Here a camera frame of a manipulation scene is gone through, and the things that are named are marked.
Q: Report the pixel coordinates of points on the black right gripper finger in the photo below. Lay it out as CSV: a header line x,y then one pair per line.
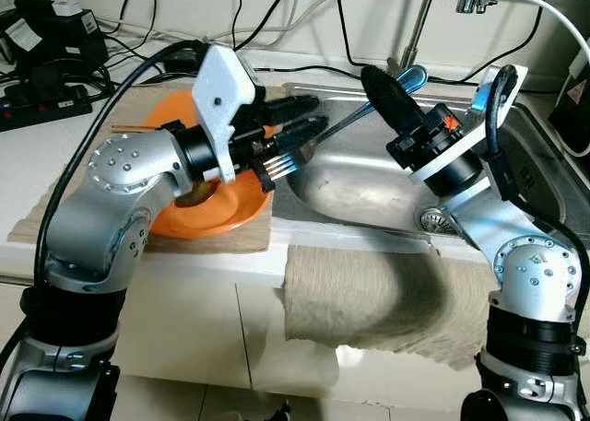
x,y
392,103

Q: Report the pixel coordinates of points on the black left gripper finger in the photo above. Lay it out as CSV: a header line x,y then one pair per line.
x,y
295,108
304,129

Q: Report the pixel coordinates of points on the deep orange bowl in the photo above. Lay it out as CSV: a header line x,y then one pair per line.
x,y
230,209

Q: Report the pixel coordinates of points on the silver right arm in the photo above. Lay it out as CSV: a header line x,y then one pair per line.
x,y
539,274

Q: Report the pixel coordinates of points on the stainless steel sink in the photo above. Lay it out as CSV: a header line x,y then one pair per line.
x,y
369,181

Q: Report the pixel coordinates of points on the metal sink drain strainer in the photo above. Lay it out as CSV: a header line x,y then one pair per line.
x,y
435,220

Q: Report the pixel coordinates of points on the chrome faucet pipe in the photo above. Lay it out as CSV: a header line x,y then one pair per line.
x,y
417,29

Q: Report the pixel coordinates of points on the black appliance with warning sticker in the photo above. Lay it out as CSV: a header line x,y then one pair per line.
x,y
573,117

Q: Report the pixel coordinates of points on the beige hanging towel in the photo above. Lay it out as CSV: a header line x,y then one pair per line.
x,y
369,292

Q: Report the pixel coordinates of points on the black labelled power adapter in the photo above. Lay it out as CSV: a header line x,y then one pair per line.
x,y
69,34

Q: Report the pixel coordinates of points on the black power strip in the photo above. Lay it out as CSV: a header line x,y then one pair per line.
x,y
41,106

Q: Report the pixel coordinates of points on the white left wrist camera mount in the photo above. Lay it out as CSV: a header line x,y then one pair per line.
x,y
221,89

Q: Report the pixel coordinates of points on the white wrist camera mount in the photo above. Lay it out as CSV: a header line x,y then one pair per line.
x,y
502,94
221,89

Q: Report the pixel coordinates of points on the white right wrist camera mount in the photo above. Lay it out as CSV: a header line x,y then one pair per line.
x,y
502,94

